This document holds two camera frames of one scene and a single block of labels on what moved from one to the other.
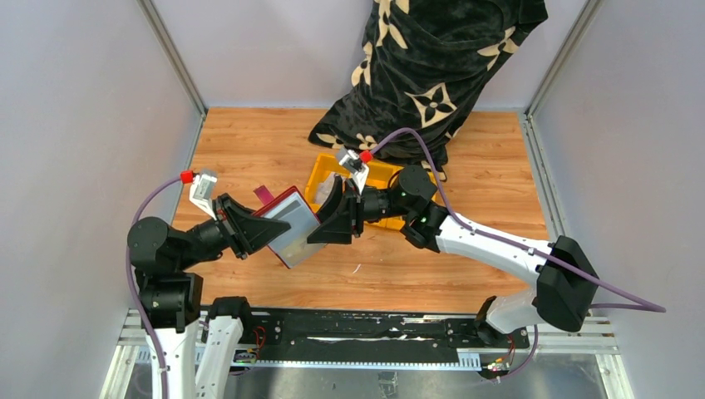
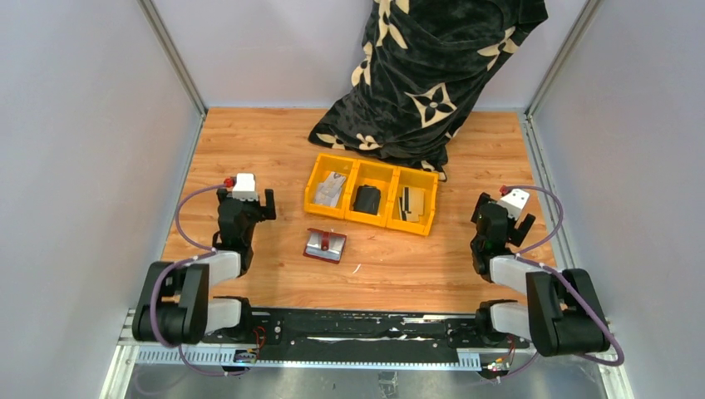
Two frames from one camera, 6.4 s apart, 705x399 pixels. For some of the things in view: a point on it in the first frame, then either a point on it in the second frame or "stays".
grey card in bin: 324,189 stays
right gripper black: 349,219 → 521,233
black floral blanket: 422,66 stays
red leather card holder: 269,200 → 323,245
